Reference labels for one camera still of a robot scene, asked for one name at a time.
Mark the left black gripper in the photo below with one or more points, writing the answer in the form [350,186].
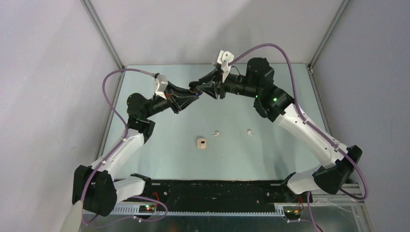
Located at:
[177,103]

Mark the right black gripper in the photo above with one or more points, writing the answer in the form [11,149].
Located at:
[209,88]

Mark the beige earbud charging case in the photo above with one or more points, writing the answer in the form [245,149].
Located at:
[201,143]

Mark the black earbud charging case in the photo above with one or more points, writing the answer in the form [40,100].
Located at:
[193,88]

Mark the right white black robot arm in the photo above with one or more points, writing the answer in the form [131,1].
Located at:
[337,160]

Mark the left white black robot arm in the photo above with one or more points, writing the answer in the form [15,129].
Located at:
[95,186]

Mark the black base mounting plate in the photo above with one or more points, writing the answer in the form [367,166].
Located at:
[215,196]

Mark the left controller circuit board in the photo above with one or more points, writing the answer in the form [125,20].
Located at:
[147,209]

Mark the controller circuit board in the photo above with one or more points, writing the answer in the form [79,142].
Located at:
[147,209]
[293,215]

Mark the right controller circuit board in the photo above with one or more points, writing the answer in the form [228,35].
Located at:
[293,215]

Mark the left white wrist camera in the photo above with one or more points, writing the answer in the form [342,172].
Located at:
[160,85]

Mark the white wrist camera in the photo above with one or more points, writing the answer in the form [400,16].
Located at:
[224,58]
[160,85]

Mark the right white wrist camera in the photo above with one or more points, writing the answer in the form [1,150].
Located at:
[224,58]

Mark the grey slotted cable duct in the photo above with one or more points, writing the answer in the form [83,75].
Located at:
[128,209]

